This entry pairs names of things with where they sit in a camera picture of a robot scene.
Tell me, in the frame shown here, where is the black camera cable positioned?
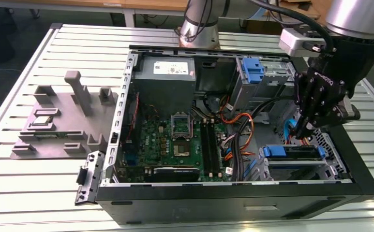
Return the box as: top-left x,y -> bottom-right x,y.
247,0 -> 338,53

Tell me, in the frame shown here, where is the orange wire bundle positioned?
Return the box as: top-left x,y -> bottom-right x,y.
219,94 -> 257,162

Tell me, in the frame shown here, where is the metal socket cover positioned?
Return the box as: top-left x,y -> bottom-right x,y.
170,112 -> 196,142

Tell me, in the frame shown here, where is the grey power supply unit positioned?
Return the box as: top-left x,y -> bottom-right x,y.
131,57 -> 196,116

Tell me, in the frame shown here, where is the CPU socket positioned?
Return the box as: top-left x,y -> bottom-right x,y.
172,141 -> 195,158

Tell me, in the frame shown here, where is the grey hinged case bracket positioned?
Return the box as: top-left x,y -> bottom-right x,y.
74,149 -> 107,206

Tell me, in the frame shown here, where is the black cable bundle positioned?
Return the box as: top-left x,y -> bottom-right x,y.
231,95 -> 299,182

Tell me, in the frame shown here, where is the hard disk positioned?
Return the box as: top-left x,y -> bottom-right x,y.
242,144 -> 326,181

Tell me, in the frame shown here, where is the black RAM slot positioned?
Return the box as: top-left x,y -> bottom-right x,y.
200,118 -> 217,179
209,118 -> 225,178

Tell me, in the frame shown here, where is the silver optical drive cage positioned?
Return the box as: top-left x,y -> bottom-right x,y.
231,57 -> 303,116

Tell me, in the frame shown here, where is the silver CPU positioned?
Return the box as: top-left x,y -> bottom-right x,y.
31,117 -> 52,128

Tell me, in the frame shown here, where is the black graphics card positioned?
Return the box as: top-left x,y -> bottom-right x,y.
143,166 -> 200,183

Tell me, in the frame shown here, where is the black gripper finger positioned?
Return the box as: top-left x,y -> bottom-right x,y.
293,71 -> 321,140
303,83 -> 353,140

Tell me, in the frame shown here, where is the red yellow power wire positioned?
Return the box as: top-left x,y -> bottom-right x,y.
299,135 -> 314,148

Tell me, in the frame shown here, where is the thin red wire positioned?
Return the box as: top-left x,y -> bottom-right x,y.
124,91 -> 140,143

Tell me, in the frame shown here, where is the metal disk bay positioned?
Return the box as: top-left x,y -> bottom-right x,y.
254,144 -> 353,182

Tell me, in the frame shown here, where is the grey parts rack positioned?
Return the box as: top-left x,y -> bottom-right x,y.
8,70 -> 120,162

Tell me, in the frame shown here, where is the black PC case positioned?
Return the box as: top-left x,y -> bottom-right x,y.
95,44 -> 374,225

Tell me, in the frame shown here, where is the green motherboard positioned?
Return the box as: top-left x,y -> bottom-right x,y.
114,113 -> 237,183

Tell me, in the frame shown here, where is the wooden desk white frame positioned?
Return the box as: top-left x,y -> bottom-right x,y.
24,0 -> 187,27
245,0 -> 322,37

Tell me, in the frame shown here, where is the blue data wire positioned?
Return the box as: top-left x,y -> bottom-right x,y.
283,117 -> 301,145

